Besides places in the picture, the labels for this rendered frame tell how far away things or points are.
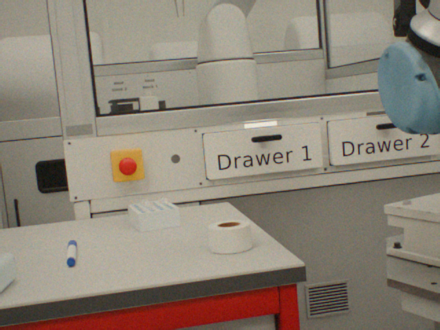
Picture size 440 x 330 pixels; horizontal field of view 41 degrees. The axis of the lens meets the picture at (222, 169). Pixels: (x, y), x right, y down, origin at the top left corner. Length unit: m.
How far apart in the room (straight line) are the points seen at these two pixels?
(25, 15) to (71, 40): 3.26
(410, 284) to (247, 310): 0.24
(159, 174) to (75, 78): 0.29
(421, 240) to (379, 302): 0.81
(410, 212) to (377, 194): 0.73
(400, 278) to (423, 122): 0.20
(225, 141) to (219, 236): 0.50
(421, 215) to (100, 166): 0.81
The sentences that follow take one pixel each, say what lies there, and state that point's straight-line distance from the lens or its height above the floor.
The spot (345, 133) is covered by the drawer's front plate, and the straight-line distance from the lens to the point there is 1.49.
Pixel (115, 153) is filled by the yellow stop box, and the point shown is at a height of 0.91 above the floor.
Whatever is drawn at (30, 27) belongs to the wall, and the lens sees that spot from 4.65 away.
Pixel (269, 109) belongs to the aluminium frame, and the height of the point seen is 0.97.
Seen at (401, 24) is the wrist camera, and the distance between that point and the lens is 0.98.
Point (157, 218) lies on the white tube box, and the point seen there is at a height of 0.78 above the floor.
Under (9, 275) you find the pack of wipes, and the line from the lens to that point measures 0.93.
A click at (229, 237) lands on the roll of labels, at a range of 0.94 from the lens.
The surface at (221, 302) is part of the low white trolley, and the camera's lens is 0.87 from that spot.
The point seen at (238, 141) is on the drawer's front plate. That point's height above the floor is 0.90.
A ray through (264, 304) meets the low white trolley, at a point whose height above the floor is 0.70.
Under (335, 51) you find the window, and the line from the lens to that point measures 1.52.
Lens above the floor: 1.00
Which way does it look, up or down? 7 degrees down
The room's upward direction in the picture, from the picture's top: 5 degrees counter-clockwise
